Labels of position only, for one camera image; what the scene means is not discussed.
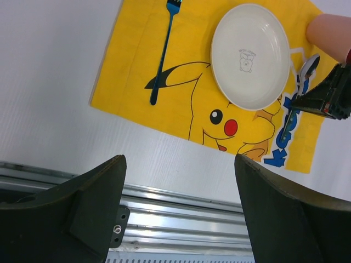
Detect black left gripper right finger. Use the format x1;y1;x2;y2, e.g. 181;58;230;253
234;155;350;262

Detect aluminium mounting rail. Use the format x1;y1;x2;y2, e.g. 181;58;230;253
1;162;252;254

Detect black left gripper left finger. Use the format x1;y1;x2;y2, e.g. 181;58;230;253
1;155;127;262

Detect spoon with teal handle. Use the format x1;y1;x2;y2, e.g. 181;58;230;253
280;53;320;142

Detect blue metal fork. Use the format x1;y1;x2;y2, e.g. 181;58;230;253
150;0;182;106

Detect yellow Pikachu placemat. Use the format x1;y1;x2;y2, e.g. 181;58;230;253
90;1;322;173

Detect cream round plate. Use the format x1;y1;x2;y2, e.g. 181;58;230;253
211;3;290;111

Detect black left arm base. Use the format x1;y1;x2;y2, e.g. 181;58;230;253
110;206;130;248

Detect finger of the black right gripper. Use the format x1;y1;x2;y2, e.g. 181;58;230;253
291;64;350;120

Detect perforated metal cable tray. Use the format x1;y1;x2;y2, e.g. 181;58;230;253
106;252;255;263

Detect pink plastic cup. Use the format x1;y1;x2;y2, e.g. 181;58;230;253
305;14;350;64

